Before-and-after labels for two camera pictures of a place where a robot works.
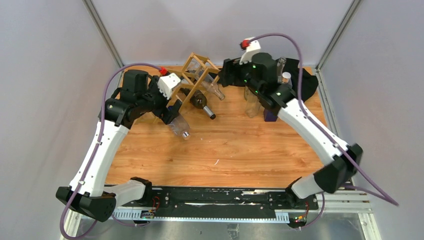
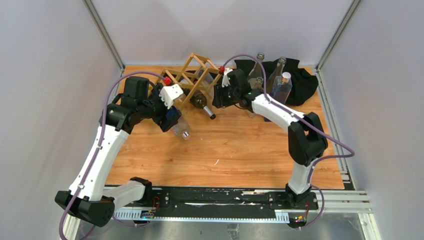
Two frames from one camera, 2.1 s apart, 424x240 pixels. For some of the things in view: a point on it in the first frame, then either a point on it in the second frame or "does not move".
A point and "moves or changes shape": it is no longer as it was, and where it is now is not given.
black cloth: [309, 80] does not move
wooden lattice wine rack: [199, 72] does not move
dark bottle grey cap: [199, 100] does not move
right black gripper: [231, 66] to [219, 97]
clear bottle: [204, 78] moves or changes shape
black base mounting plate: [219, 200] does not move
